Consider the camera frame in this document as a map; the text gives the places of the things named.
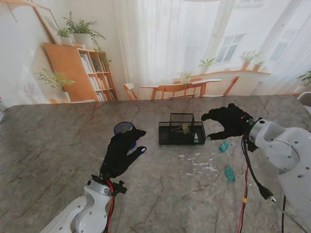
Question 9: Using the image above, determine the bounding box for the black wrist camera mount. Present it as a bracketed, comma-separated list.
[112, 181, 127, 194]
[246, 138, 259, 152]

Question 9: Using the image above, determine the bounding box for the blue mesh pen cup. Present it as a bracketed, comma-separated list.
[113, 122, 137, 150]

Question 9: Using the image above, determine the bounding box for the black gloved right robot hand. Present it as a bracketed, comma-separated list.
[201, 103, 253, 141]

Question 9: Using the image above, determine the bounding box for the red and black arm cable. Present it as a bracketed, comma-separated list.
[237, 134, 307, 233]
[104, 179, 116, 233]

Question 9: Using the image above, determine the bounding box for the red and black left arm cable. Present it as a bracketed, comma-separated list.
[104, 179, 116, 233]

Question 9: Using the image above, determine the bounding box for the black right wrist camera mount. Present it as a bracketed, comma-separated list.
[246, 138, 259, 152]

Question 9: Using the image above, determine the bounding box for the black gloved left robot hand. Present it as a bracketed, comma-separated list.
[101, 127, 148, 178]

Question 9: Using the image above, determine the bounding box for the red and black right arm cable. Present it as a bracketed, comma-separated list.
[237, 134, 307, 233]

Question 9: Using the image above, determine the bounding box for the printed room backdrop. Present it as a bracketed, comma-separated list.
[0, 0, 311, 105]

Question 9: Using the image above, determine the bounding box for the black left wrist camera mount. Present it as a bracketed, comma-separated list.
[112, 181, 127, 194]

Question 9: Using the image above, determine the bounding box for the black mesh desk organizer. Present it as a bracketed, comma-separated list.
[158, 113, 207, 146]

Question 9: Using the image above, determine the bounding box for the yellow eraser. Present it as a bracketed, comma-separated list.
[171, 123, 191, 134]

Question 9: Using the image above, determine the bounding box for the white rounded object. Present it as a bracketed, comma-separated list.
[297, 91, 311, 107]

